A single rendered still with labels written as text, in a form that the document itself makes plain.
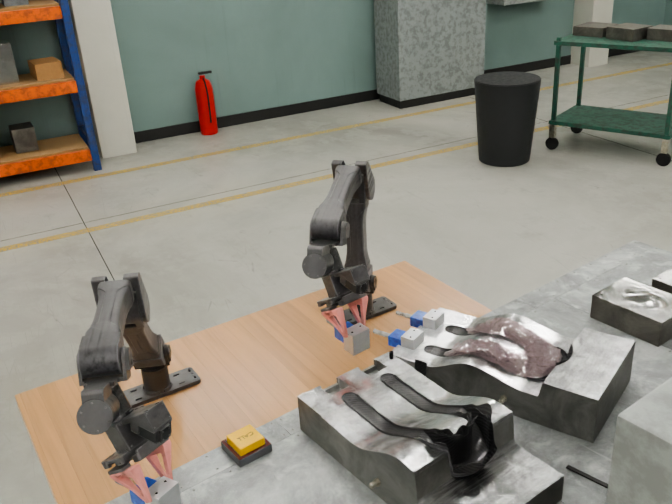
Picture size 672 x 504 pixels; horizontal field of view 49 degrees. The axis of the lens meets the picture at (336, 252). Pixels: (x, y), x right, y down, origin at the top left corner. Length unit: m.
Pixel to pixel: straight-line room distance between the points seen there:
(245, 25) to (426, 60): 1.75
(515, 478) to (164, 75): 5.84
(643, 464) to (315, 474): 1.01
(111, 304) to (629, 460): 1.01
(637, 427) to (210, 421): 1.25
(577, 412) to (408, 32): 5.89
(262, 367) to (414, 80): 5.69
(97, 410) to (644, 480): 0.85
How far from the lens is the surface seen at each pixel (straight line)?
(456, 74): 7.62
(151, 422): 1.26
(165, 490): 1.36
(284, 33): 7.22
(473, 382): 1.72
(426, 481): 1.40
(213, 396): 1.82
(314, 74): 7.41
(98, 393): 1.24
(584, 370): 1.69
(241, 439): 1.62
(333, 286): 1.66
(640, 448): 0.64
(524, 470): 1.50
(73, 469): 1.72
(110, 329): 1.35
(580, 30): 6.09
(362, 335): 1.71
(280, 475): 1.58
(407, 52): 7.26
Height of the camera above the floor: 1.85
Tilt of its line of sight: 25 degrees down
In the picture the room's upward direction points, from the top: 4 degrees counter-clockwise
